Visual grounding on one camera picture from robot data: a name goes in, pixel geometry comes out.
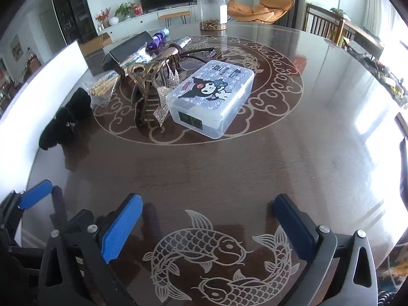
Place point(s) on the bag of wooden sticks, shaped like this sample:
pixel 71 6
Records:
pixel 102 86

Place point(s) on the dark frame glasses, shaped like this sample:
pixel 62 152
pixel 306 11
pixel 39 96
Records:
pixel 204 50

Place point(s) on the cluttered wooden sideboard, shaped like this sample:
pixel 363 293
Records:
pixel 373 47

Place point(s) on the rhinestone bow hair clip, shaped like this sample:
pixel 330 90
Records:
pixel 165 95

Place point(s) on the white door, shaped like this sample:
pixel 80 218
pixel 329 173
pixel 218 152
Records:
pixel 46 32

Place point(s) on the clear plastic jar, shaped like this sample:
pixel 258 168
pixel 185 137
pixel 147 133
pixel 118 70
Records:
pixel 212 11

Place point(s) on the silver striped packet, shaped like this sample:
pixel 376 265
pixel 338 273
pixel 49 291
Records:
pixel 138 59

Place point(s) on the framed wall picture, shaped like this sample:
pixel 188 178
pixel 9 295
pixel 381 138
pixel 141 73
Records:
pixel 16 47

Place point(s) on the white round vase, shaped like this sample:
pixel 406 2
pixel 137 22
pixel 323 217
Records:
pixel 113 21

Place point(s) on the wooden stool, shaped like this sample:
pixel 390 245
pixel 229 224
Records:
pixel 173 14

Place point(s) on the gold hair claw clip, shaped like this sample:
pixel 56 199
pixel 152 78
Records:
pixel 135 71

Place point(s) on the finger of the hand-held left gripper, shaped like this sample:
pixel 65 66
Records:
pixel 35 194
pixel 59 204

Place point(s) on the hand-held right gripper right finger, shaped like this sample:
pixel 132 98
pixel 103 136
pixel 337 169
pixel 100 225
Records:
pixel 293 229

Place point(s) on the black display cabinet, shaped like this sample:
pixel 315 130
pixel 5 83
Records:
pixel 73 6

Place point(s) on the wooden chair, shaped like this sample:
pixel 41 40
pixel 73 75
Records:
pixel 322 25

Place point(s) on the red ornament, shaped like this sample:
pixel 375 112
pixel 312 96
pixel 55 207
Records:
pixel 138 9

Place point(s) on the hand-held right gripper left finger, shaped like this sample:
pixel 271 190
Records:
pixel 122 226

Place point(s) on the white television console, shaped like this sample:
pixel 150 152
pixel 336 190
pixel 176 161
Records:
pixel 140 22

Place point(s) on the white panel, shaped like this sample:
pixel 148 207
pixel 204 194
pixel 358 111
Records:
pixel 47 102

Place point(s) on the leafy potted plant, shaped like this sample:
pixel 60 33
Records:
pixel 125 9

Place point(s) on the red flowers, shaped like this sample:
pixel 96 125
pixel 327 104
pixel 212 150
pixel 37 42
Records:
pixel 102 16

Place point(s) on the clear cartoon print storage box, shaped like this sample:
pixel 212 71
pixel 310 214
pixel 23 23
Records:
pixel 210 92

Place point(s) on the dark brown hair claw clip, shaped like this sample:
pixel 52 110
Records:
pixel 167 57

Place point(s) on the purple toy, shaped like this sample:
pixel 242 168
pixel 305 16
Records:
pixel 157 38

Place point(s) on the black rectangular box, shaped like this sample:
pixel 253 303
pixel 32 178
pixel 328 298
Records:
pixel 127 46

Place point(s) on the orange lounge chair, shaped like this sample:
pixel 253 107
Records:
pixel 258 8

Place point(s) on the black fuzzy scrunchie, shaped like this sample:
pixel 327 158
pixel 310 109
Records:
pixel 80 102
pixel 57 130

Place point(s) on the cardboard box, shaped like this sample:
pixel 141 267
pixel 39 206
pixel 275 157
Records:
pixel 95 43

